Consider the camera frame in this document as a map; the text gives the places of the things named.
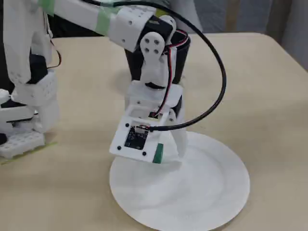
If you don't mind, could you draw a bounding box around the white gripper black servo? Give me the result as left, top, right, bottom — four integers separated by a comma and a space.
127, 81, 188, 164

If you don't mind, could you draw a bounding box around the wooden post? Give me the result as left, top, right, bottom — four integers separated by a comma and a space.
225, 0, 239, 33

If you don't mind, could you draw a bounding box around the red shoulder servo wire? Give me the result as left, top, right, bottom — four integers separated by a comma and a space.
43, 14, 62, 70

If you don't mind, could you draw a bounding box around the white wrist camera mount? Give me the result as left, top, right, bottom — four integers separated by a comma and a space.
109, 104, 170, 165

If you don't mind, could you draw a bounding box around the red wrist servo wire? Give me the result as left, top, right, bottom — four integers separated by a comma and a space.
149, 30, 191, 118

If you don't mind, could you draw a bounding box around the green tape band on arm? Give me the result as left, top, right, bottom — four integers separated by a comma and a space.
95, 7, 121, 33
36, 0, 57, 15

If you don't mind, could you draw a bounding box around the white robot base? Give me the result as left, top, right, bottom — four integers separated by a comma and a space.
0, 89, 61, 159

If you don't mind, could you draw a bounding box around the white round plate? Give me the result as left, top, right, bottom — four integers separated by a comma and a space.
109, 131, 251, 231

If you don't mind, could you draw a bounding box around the thick black camera cable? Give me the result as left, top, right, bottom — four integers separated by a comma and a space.
81, 0, 227, 132

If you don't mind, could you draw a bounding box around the green cube block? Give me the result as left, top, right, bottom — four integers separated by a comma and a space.
153, 143, 165, 165

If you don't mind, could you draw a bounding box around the green tape strip on table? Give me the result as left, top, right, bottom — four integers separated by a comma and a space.
1, 141, 59, 166

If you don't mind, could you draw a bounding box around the black plastic cup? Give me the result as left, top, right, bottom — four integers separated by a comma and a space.
124, 30, 192, 85

